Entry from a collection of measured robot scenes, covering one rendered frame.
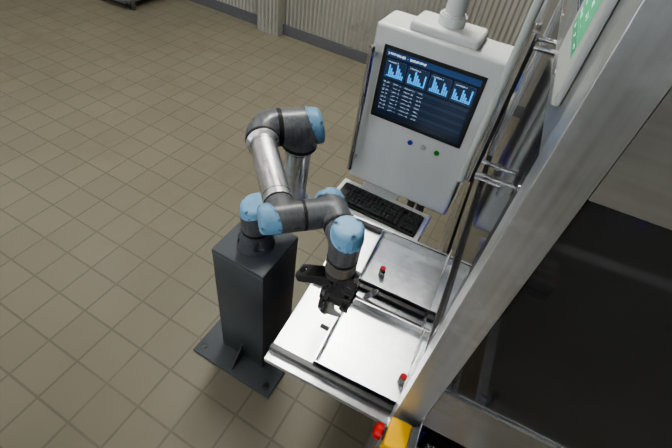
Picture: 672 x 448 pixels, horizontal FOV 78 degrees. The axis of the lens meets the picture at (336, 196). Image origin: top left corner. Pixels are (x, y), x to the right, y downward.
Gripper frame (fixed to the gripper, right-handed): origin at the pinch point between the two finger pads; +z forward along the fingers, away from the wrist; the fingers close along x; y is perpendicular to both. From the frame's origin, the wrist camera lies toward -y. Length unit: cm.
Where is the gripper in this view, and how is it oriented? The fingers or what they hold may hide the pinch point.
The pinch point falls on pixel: (324, 309)
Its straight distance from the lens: 119.7
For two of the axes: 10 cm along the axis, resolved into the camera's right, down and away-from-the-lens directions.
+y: 9.0, 3.7, -2.3
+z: -1.2, 7.2, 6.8
